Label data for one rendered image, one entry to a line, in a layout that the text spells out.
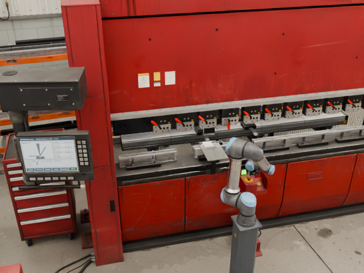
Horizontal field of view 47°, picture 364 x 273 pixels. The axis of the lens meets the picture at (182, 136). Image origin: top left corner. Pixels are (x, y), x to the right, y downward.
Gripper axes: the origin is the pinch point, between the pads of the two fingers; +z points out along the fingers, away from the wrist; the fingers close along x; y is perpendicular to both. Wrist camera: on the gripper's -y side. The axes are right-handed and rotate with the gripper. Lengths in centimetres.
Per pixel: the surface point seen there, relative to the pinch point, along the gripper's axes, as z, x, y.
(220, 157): -13.4, -24.5, -12.9
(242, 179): 5.4, -5.2, -0.2
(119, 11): -120, -98, -73
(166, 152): -3, -66, -34
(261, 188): 10.0, 10.6, 9.0
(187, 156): 8, -46, -34
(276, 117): -26, 34, -40
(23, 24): 121, -214, -427
